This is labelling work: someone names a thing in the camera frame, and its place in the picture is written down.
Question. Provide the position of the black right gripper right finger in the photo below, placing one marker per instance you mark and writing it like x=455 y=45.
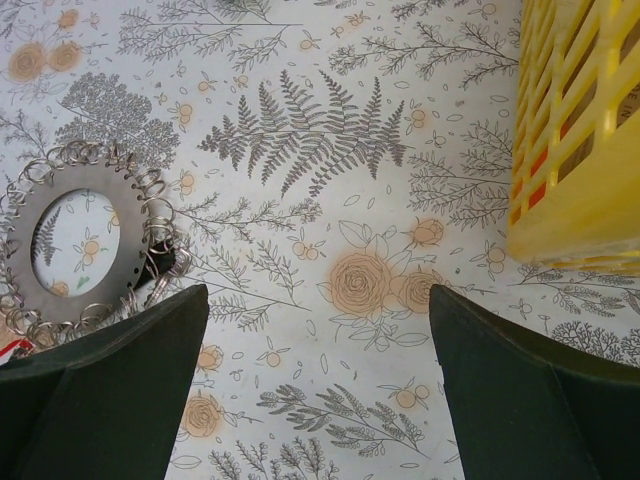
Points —
x=524 y=406

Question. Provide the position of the silver key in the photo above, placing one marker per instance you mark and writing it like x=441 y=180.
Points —
x=181 y=266

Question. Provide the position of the black key tag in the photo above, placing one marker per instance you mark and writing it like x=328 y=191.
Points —
x=160 y=258

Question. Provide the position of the floral tablecloth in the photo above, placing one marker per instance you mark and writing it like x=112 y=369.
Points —
x=327 y=161

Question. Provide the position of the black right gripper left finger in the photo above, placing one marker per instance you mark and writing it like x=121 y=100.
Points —
x=108 y=405

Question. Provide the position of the red key tag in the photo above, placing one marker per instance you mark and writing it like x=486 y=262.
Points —
x=15 y=350

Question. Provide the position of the yellow plastic basket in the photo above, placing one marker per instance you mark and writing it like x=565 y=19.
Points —
x=574 y=199

